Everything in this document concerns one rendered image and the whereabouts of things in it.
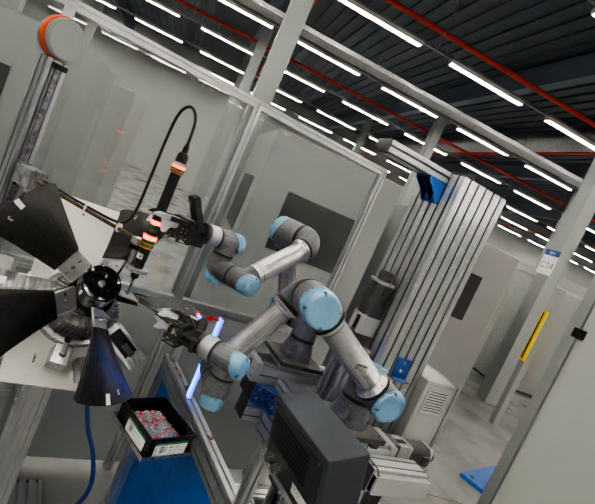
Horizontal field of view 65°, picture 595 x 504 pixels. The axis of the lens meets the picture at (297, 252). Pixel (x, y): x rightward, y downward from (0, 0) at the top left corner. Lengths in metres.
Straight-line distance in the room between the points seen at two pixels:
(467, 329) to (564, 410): 3.59
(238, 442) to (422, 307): 1.56
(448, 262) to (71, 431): 1.96
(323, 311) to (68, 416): 1.63
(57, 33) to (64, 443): 1.86
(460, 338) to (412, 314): 4.01
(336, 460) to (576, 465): 1.50
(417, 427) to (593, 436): 0.70
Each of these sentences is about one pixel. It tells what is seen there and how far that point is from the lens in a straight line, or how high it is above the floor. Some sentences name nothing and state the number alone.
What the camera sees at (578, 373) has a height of 1.50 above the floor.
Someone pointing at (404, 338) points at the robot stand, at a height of 1.36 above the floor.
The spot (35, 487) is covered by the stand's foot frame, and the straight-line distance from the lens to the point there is 2.57.
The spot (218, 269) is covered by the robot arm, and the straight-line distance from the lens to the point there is 1.66.
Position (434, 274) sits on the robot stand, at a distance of 1.92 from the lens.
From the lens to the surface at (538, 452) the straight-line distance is 2.48.
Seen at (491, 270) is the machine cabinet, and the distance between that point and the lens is 5.86.
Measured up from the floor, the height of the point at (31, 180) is 1.37.
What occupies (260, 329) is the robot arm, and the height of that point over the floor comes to 1.27.
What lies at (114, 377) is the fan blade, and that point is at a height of 0.98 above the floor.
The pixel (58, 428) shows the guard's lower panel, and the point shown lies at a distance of 2.70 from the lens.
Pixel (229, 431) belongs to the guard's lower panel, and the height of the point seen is 0.29.
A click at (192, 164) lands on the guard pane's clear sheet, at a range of 2.30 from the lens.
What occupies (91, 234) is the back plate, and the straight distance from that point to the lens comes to 1.91.
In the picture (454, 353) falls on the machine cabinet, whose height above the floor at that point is 0.78.
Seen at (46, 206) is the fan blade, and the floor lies 1.37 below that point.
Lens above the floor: 1.69
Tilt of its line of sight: 6 degrees down
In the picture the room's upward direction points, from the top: 24 degrees clockwise
